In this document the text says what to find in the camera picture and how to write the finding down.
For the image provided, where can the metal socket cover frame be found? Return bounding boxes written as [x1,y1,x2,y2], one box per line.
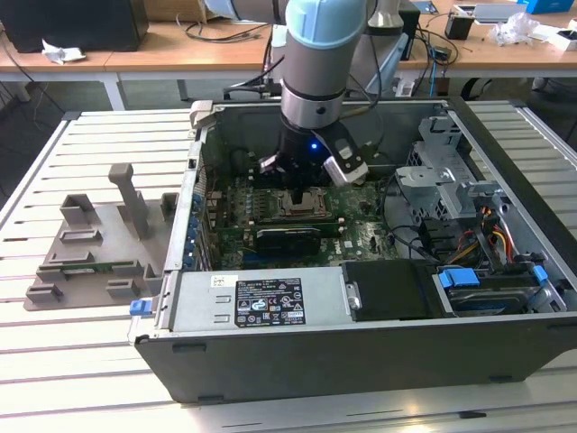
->
[278,189,329,218]

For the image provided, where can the CPU socket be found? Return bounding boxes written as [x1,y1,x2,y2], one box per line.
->
[275,189,331,220]

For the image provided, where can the RAM slot black latches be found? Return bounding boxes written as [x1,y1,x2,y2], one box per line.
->
[249,215,339,223]
[246,223,344,232]

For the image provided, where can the RAM slot white latches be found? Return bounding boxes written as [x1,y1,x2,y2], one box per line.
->
[245,227,348,238]
[246,216,346,227]

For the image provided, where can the graphics card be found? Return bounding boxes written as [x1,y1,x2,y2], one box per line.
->
[255,226,323,259]

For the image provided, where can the green motherboard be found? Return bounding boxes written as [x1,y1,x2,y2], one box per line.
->
[200,173,402,272]

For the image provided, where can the black plastic shroud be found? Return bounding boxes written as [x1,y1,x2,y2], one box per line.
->
[340,259,441,322]

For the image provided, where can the black tower box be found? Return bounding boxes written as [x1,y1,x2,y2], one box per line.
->
[400,8,423,62]

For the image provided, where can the silver power supply unit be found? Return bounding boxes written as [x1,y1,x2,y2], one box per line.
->
[169,265,353,334]

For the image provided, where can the brown cardboard box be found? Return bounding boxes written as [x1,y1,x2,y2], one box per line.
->
[175,0,213,23]

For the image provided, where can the wooden desk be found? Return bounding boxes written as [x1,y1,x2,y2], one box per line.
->
[0,0,577,112]

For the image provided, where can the hard disk blue carrier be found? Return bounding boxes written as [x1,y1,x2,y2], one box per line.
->
[432,266,540,318]

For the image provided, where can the grey parts rack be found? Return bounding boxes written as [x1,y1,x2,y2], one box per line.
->
[22,161,182,313]

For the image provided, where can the dark grey PC case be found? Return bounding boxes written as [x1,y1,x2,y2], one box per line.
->
[127,96,577,406]

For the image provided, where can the green RAM stick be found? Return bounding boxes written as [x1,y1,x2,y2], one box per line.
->
[60,263,114,273]

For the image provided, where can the grey laptop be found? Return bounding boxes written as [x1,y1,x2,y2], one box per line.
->
[472,3,529,24]

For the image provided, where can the white plastic bag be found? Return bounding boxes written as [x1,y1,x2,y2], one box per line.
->
[488,11,542,47]

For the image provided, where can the crumpled white paper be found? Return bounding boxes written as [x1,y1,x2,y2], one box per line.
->
[41,38,87,65]

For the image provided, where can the large black box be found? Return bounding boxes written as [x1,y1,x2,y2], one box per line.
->
[0,0,150,53]

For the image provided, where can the white cardboard box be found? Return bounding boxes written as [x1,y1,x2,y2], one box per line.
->
[536,24,577,54]

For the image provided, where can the blue box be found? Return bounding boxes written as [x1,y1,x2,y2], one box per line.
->
[526,0,577,15]

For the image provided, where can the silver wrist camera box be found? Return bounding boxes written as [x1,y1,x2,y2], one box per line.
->
[323,138,370,187]

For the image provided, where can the grey case release handle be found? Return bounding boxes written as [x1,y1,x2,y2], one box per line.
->
[188,99,217,134]

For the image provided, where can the black data cable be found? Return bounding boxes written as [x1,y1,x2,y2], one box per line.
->
[380,174,447,267]

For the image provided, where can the blue cable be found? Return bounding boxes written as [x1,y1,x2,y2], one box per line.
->
[430,49,441,98]

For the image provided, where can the coloured power wire bundle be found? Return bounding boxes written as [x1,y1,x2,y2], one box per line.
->
[452,205,519,267]

